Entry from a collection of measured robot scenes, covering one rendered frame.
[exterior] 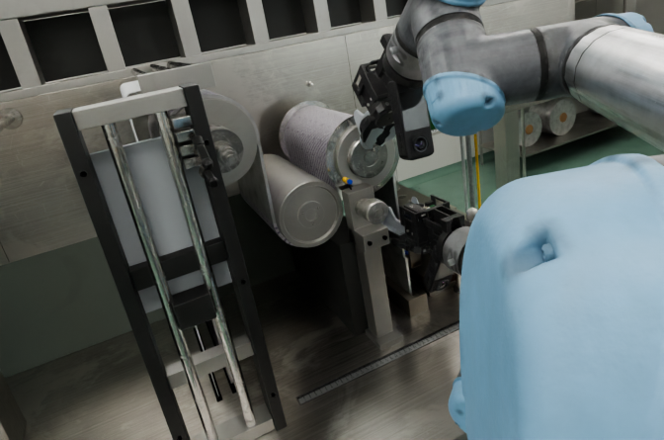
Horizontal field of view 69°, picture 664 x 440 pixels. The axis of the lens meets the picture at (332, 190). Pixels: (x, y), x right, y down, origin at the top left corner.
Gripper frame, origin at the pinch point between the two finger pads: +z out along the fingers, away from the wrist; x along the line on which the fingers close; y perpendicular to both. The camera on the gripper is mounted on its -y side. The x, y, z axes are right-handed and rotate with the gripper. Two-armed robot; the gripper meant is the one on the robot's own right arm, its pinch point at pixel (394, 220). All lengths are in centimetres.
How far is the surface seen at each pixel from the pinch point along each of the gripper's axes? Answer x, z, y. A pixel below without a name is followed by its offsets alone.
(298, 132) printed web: 11.4, 13.6, 19.2
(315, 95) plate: 0.3, 29.2, 23.0
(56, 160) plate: 56, 29, 22
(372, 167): 5.9, -5.3, 14.2
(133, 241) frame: 46, -13, 17
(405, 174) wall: -161, 262, -99
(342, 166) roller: 11.0, -4.3, 15.6
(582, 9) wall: -370, 262, 4
